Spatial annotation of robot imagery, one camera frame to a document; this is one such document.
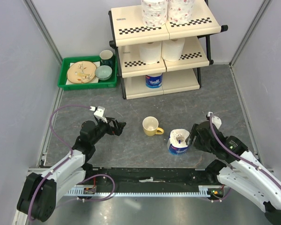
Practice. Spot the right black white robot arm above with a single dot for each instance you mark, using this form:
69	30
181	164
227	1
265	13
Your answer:
236	166

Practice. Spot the blue paper towel roll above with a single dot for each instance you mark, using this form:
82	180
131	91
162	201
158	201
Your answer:
177	141
154	80

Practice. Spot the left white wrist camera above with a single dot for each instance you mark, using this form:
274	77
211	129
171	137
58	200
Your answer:
99	114

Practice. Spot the green plastic tray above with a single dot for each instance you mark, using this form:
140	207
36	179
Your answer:
67	62

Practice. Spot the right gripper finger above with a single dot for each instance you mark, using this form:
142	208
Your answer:
189	140
194	132

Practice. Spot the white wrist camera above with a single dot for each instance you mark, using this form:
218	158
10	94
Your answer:
215	120
99	114

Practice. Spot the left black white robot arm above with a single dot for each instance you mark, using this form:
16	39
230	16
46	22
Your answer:
42	191

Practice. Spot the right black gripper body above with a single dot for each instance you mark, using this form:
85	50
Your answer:
202	145

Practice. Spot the yellow ceramic mug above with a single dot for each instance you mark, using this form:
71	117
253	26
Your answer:
151	126

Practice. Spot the dark green mug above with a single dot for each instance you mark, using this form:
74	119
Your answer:
106	57

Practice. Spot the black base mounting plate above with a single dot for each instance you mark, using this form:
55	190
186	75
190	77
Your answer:
151	180

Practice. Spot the cream three-tier shelf rack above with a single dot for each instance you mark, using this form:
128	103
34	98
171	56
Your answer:
128	31

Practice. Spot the floral ceramic plate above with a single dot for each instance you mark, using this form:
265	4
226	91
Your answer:
80	72

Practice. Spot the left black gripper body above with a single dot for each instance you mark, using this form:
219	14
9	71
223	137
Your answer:
104	128

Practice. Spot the light green ceramic bowl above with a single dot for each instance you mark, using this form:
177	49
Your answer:
103	72

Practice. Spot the plain white paper towel roll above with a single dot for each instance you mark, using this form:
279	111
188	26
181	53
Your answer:
172	49
150	53

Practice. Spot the floral white paper towel roll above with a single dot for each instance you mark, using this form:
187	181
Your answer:
180	11

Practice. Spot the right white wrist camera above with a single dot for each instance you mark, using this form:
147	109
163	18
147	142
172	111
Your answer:
215	120

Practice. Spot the blue slotted cable duct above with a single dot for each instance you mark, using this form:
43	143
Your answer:
84	192

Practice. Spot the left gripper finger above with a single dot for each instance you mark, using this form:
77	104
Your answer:
117	132
120	125

